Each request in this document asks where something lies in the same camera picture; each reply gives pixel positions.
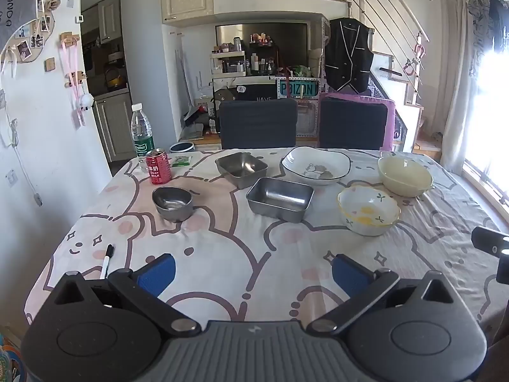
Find white floral bowl yellow rim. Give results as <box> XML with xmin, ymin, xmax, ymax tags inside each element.
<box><xmin>337</xmin><ymin>185</ymin><xmax>401</xmax><ymax>237</ymax></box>

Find clear plastic water bottle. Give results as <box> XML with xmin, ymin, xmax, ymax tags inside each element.
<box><xmin>130</xmin><ymin>103</ymin><xmax>155</xmax><ymax>170</ymax></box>

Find round steel bowl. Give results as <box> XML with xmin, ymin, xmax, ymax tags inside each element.
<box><xmin>152</xmin><ymin>186</ymin><xmax>195</xmax><ymax>223</ymax></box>

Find dark blue chair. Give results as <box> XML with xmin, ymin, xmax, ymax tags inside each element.
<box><xmin>318</xmin><ymin>99</ymin><xmax>389</xmax><ymax>151</ymax></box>
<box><xmin>220</xmin><ymin>99</ymin><xmax>298</xmax><ymax>150</ymax></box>

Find white plate with dark rim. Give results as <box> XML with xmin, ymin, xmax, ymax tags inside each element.
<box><xmin>281</xmin><ymin>146</ymin><xmax>351</xmax><ymax>186</ymax></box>

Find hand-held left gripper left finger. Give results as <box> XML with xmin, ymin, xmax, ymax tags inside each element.
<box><xmin>51</xmin><ymin>253</ymin><xmax>202</xmax><ymax>336</ymax></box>

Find black box with white print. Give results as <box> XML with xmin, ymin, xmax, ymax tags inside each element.
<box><xmin>236</xmin><ymin>83</ymin><xmax>279</xmax><ymax>103</ymax></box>

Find hanging clothes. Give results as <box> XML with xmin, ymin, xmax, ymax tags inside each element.
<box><xmin>466</xmin><ymin>0</ymin><xmax>509</xmax><ymax>77</ymax></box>

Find pink chair cover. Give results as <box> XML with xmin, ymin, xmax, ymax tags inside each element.
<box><xmin>318</xmin><ymin>91</ymin><xmax>398</xmax><ymax>152</ymax></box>

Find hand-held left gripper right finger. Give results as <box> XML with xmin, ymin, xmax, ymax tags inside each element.
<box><xmin>306</xmin><ymin>253</ymin><xmax>458</xmax><ymax>336</ymax></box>

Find wall photo board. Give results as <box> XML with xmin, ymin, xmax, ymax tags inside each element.
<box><xmin>0</xmin><ymin>0</ymin><xmax>61</xmax><ymax>65</ymax></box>

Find cream kitchen cabinet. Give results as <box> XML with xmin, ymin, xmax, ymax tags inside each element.
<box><xmin>93</xmin><ymin>91</ymin><xmax>134</xmax><ymax>164</ymax></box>

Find white charging cable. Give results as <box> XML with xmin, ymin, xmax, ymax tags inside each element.
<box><xmin>0</xmin><ymin>88</ymin><xmax>44</xmax><ymax>208</ymax></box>

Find rectangular steel container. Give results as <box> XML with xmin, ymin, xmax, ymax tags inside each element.
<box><xmin>246</xmin><ymin>177</ymin><xmax>315</xmax><ymax>224</ymax></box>

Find teal sign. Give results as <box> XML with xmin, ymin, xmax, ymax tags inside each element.
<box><xmin>277</xmin><ymin>79</ymin><xmax>320</xmax><ymax>99</ymax></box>

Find white cosmetics rack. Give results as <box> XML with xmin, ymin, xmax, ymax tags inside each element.
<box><xmin>209</xmin><ymin>50</ymin><xmax>246</xmax><ymax>79</ymax></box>

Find black vest with white trim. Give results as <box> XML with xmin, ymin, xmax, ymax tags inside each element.
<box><xmin>324</xmin><ymin>18</ymin><xmax>375</xmax><ymax>92</ymax></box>

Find stair railing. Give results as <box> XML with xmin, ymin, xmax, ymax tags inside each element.
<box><xmin>345</xmin><ymin>0</ymin><xmax>431</xmax><ymax>45</ymax></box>

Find square steel bowl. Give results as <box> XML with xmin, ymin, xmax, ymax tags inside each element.
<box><xmin>215</xmin><ymin>152</ymin><xmax>269</xmax><ymax>190</ymax></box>

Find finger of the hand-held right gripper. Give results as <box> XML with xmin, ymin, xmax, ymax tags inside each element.
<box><xmin>471</xmin><ymin>226</ymin><xmax>509</xmax><ymax>284</ymax></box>

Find black and white marker pen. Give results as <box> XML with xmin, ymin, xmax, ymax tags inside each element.
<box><xmin>99</xmin><ymin>244</ymin><xmax>115</xmax><ymax>280</ymax></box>

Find red drink can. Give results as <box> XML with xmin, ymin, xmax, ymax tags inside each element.
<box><xmin>145</xmin><ymin>148</ymin><xmax>173</xmax><ymax>186</ymax></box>

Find yellow kettle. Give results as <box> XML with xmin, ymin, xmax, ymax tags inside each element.
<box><xmin>104</xmin><ymin>67</ymin><xmax>124</xmax><ymax>90</ymax></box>

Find beige curtain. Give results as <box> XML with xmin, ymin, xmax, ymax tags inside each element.
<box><xmin>438</xmin><ymin>0</ymin><xmax>484</xmax><ymax>173</ymax></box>

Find pink ribbon with plush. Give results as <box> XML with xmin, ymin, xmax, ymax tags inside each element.
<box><xmin>59</xmin><ymin>32</ymin><xmax>95</xmax><ymax>129</ymax></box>

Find cream bowl with handles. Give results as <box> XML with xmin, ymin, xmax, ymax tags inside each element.
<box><xmin>377</xmin><ymin>155</ymin><xmax>434</xmax><ymax>198</ymax></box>

